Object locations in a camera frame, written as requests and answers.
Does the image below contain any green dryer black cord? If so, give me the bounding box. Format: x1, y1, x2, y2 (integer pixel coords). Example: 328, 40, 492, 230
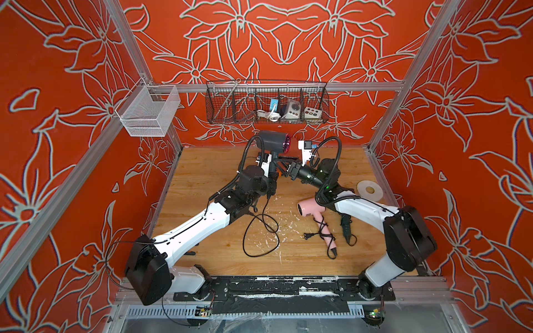
339, 213, 358, 247

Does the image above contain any dark green hair dryer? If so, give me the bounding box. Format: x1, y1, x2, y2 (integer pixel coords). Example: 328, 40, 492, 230
340, 213, 357, 246

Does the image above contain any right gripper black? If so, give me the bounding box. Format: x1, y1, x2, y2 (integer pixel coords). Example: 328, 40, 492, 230
275, 158, 328, 194

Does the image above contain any black wire wall basket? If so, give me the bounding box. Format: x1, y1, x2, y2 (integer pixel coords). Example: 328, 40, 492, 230
205, 79, 330, 125

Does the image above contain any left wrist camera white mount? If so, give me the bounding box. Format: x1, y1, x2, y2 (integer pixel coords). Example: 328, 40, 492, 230
257, 153, 276, 177

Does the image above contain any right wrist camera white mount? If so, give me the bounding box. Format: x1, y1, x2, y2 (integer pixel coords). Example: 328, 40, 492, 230
298, 140, 320, 167

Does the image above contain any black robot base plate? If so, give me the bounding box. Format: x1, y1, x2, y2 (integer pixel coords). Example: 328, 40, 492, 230
172, 276, 396, 316

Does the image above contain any white power strip cube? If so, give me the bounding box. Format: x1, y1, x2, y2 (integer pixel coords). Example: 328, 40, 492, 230
303, 107, 323, 123

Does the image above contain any black hair dryer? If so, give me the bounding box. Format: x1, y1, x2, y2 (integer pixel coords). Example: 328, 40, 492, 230
255, 130, 291, 161

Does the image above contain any white tape roll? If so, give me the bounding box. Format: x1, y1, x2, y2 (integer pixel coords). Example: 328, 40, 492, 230
357, 180, 384, 202

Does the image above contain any pink hair dryer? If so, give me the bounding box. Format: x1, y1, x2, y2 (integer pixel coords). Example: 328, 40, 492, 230
297, 198, 338, 259

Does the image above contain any pink dryer black cord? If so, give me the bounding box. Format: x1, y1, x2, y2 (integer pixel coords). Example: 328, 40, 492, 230
303, 214, 338, 261

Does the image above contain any clear acrylic wall bin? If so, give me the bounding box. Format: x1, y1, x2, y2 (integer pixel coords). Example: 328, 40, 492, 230
115, 78, 181, 137

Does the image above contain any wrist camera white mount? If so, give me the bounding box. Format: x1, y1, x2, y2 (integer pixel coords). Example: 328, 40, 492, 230
298, 140, 320, 167
257, 153, 276, 177

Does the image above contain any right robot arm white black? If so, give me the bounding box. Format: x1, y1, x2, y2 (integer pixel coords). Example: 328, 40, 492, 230
288, 137, 437, 300

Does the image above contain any blue white small box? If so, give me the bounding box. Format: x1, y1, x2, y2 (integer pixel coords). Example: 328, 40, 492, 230
269, 99, 279, 113

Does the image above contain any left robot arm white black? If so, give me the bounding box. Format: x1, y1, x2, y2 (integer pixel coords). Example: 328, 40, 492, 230
125, 130, 291, 305

